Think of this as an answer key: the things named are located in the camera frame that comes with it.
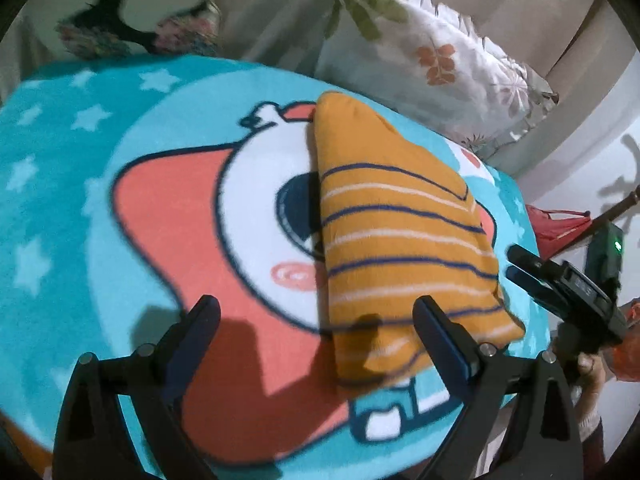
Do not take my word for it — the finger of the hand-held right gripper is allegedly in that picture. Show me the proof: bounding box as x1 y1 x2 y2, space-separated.
505 266 563 317
507 243 565 281

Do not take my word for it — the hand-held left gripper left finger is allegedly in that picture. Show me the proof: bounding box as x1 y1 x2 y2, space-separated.
52 294 222 480

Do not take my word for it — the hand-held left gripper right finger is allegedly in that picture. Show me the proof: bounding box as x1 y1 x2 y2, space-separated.
412 295 585 480

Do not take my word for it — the orange striped small shirt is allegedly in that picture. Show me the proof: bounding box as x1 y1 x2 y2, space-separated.
311 91 527 402

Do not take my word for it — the person's right forearm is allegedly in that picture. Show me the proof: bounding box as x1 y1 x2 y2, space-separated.
570 395 607 466

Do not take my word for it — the person's right hand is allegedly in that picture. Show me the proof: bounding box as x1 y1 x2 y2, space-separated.
572 351 607 403

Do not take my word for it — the red cloth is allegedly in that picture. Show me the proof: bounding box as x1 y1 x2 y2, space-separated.
526 204 593 263

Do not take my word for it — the turquoise star cartoon blanket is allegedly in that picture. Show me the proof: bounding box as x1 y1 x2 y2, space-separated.
0 55 553 480

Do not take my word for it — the white leaf-print pillow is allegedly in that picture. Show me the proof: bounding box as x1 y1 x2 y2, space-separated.
315 0 560 150

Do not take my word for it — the cream pillow with floral print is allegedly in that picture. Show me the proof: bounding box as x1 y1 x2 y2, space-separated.
50 0 223 59

